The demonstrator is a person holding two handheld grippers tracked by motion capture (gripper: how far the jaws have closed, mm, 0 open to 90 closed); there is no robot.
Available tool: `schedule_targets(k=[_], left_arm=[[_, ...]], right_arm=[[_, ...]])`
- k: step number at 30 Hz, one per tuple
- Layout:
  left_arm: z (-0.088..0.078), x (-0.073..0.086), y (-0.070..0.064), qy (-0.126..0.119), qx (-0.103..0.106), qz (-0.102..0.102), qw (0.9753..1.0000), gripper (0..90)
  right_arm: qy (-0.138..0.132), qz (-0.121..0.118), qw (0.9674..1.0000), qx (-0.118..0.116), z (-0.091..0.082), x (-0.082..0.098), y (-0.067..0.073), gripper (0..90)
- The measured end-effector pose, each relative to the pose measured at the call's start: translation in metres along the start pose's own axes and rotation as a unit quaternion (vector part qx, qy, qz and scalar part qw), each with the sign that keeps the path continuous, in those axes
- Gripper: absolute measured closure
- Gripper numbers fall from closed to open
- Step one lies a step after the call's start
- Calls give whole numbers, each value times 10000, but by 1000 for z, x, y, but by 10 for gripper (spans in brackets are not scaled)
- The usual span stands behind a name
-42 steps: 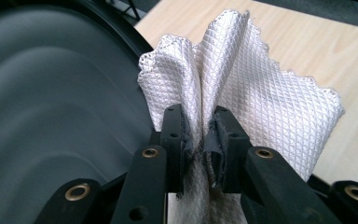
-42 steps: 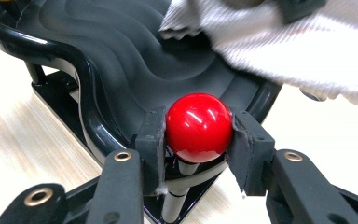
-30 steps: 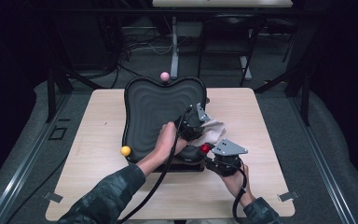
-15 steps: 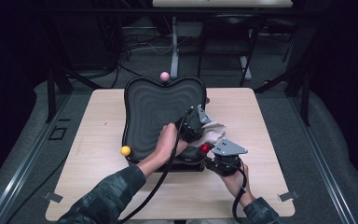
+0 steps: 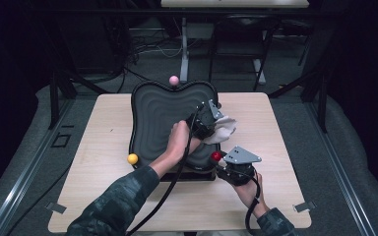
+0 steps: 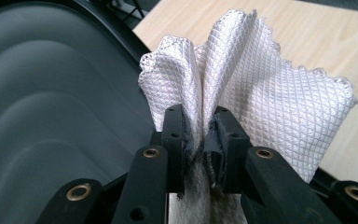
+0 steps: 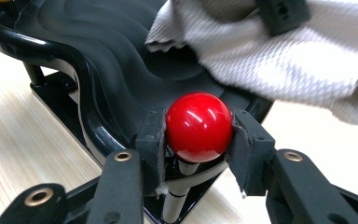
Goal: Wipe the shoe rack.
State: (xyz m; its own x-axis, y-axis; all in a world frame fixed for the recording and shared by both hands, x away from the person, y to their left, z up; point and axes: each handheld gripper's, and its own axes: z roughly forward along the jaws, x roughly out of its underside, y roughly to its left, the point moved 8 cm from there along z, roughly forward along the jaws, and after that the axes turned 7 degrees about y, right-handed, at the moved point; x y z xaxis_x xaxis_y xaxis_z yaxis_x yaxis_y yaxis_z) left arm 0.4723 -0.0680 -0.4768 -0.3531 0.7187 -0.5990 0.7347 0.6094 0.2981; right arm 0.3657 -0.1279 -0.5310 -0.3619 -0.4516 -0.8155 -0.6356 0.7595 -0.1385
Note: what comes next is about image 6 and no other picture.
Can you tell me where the white waffle cloth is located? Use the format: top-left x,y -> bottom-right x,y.
137,8 -> 358,224

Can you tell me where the black wavy tray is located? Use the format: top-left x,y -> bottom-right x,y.
0,0 -> 169,224

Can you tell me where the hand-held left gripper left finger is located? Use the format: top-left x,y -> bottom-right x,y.
161,104 -> 188,195

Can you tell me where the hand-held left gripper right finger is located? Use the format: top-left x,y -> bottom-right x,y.
204,105 -> 253,193

